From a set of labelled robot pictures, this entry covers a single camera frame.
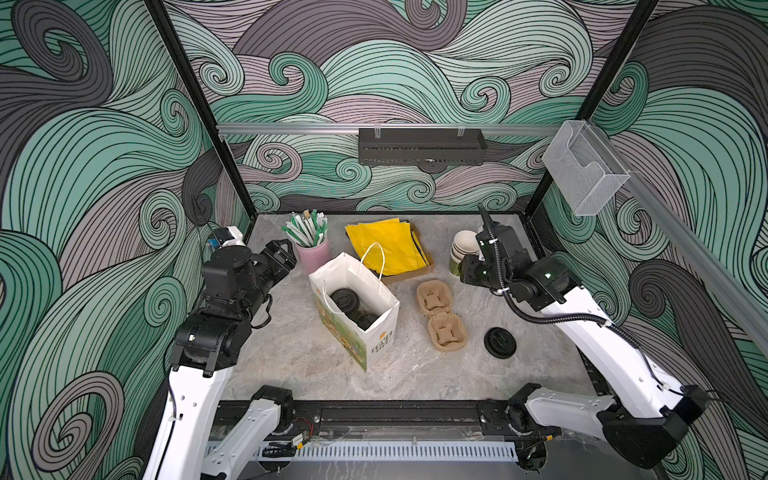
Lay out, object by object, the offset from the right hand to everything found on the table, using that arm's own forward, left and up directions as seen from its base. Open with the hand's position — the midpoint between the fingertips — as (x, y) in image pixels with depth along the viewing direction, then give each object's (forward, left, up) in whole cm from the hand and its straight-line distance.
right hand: (464, 268), depth 72 cm
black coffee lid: (-2, +30, -13) cm, 33 cm away
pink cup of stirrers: (+21, +44, -10) cm, 50 cm away
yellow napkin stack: (+23, +18, -21) cm, 36 cm away
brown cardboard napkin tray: (+14, +9, -25) cm, 30 cm away
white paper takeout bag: (-5, +22, -7) cm, 24 cm away
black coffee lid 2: (-8, +25, -13) cm, 29 cm away
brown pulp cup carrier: (-6, +1, -23) cm, 24 cm away
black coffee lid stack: (-10, -14, -24) cm, 29 cm away
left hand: (-2, +41, +12) cm, 43 cm away
